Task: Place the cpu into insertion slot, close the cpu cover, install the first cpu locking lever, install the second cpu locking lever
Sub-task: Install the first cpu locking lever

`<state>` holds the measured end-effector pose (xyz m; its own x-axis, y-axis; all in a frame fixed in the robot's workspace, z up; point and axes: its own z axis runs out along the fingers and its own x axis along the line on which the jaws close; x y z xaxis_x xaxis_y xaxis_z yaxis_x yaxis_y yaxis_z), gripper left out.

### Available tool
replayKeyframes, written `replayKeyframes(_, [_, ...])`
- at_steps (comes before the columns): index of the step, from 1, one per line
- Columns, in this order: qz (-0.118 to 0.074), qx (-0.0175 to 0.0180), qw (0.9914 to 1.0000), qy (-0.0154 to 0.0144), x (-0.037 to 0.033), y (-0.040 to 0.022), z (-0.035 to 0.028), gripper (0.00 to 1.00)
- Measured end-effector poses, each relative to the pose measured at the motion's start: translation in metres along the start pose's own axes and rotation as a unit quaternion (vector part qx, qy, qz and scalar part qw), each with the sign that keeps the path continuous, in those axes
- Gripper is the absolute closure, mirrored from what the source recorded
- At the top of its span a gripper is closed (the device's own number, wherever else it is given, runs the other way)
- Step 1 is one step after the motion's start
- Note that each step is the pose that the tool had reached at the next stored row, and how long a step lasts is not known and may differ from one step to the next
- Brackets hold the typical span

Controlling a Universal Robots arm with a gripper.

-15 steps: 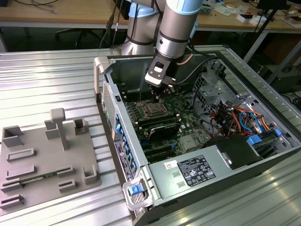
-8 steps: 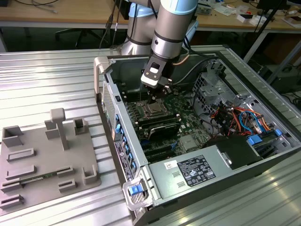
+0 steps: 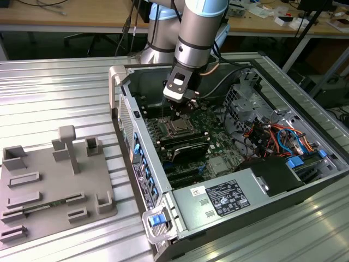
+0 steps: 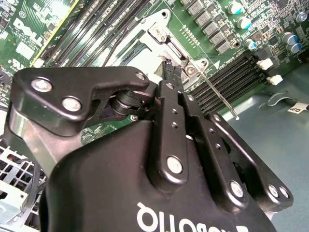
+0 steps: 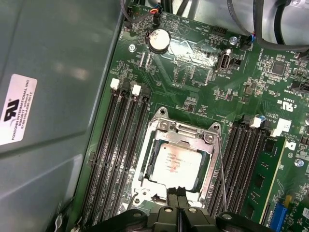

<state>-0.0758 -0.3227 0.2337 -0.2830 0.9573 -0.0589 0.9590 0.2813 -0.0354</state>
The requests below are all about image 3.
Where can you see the grey parts rack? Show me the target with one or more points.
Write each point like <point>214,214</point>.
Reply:
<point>54,180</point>

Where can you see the blue case latch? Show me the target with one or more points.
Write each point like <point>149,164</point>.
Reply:
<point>156,220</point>

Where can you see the silver perforated drive cage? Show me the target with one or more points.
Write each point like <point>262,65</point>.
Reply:
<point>245,109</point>

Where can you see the white wrist camera black mount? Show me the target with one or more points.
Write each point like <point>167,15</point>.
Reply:
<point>174,94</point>

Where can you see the black equipment box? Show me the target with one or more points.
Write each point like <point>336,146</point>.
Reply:
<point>332,94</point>

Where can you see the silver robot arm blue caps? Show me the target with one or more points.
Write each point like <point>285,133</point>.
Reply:
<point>196,32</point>

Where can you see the small white box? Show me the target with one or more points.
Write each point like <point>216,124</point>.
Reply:
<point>297,24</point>

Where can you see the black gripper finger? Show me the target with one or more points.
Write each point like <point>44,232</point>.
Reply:
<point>192,105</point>
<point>179,112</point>

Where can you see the silver chipset heat sink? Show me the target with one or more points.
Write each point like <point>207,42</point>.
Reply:
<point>219,166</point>

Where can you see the small blue carrier tab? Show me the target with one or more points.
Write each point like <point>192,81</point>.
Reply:
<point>321,153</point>

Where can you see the large blue carrier tab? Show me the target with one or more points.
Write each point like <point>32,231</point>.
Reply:
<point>295,163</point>

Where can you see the open grey PC case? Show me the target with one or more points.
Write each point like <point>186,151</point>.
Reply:
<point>152,163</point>

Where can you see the CPU silver top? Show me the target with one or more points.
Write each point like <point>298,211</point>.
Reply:
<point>181,125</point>

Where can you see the black plastic shroud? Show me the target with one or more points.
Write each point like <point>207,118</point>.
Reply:
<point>272,174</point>

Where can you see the white box black insert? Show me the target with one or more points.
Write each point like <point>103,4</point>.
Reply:
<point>280,23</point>

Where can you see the silver power supply unit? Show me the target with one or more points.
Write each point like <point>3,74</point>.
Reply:
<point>188,210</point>

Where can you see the green motherboard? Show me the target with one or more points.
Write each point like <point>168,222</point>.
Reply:
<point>218,142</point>

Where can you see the black monitor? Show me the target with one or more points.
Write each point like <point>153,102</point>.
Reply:
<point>143,9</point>

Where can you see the black graphics card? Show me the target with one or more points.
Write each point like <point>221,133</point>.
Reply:
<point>191,152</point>

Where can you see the thin metal locking lever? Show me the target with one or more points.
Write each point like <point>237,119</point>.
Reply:
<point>163,114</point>

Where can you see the wooden desk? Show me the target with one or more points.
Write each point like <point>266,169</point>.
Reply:
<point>81,13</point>

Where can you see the flat white brown tray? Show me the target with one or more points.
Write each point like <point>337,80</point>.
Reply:
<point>339,24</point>

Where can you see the green RAM stick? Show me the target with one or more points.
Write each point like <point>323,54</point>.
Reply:
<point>43,206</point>

